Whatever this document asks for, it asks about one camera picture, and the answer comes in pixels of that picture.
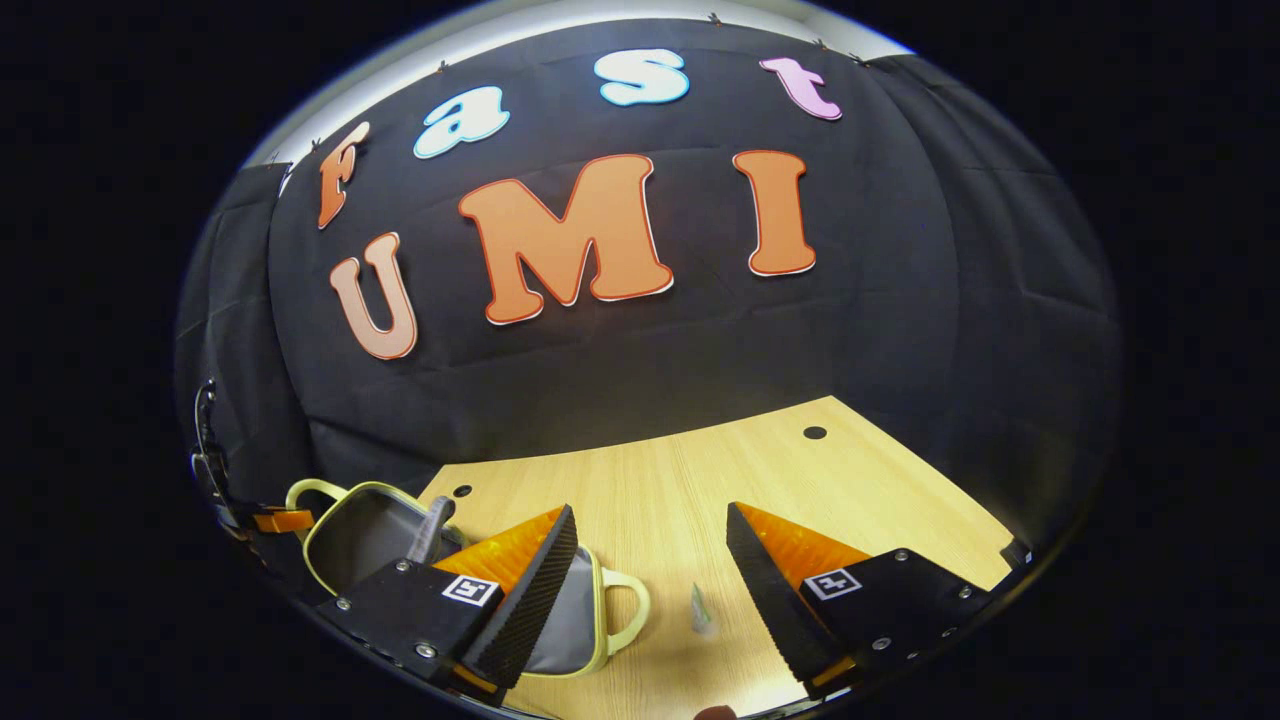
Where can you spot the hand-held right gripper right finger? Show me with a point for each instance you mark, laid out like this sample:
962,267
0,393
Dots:
775,600

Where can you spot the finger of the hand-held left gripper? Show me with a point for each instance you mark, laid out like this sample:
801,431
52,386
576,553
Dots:
285,521

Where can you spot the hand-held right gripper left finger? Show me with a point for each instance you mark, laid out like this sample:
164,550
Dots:
530,600

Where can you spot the large green white tube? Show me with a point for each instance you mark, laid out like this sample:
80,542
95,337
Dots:
701,612

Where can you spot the pale yellow suitcase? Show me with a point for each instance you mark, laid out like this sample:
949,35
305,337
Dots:
370,535

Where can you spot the row of cloth clips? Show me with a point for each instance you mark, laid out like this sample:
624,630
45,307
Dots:
715,19

